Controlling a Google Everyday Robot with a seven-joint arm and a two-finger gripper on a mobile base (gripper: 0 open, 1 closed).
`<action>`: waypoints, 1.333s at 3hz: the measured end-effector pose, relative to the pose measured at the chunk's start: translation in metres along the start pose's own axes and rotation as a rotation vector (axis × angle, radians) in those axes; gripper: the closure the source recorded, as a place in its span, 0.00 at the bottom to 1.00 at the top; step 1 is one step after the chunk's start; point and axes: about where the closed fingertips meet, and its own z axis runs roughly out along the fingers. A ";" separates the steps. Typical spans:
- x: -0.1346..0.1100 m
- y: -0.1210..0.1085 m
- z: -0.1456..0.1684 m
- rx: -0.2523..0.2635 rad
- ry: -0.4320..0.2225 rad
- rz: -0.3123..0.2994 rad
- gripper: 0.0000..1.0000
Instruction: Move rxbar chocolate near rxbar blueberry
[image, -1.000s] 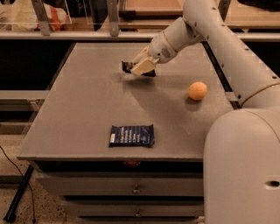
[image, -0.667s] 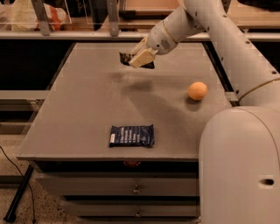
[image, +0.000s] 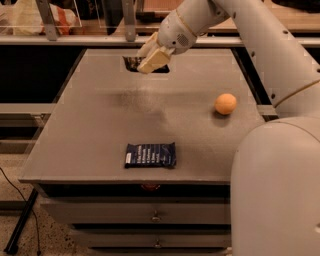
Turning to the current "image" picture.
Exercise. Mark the white rounded gripper body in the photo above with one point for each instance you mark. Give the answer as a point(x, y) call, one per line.
point(174, 35)

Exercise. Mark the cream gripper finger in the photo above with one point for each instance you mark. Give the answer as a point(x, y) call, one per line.
point(154, 59)
point(149, 47)

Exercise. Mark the black chocolate rxbar wrapper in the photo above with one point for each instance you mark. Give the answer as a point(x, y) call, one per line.
point(132, 63)

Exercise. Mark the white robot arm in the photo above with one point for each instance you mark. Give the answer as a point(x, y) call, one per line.
point(275, 177)

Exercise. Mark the blue blueberry rxbar wrapper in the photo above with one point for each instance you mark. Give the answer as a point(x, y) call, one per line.
point(150, 155)

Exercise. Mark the flat wooden board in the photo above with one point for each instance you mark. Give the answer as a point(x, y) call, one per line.
point(154, 10)

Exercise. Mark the orange round fruit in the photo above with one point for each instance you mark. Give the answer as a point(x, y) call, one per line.
point(225, 104)

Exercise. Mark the grey drawer cabinet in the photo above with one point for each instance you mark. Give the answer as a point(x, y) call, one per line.
point(78, 162)

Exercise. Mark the white plastic bag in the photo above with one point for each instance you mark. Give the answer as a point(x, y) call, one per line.
point(48, 18)

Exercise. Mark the metal shelf rail frame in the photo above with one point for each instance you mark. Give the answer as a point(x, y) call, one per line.
point(304, 26)

